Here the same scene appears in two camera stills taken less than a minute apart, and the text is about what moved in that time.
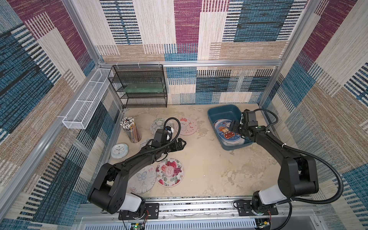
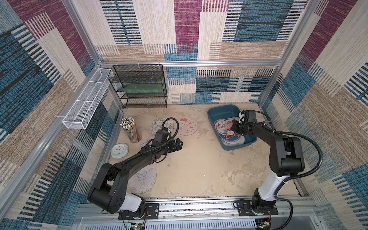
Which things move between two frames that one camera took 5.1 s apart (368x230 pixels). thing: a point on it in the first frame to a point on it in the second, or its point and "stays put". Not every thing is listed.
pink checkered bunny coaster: (188, 126) stays put
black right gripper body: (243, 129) stays put
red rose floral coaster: (170, 172) to (224, 125)
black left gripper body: (173, 147) stays put
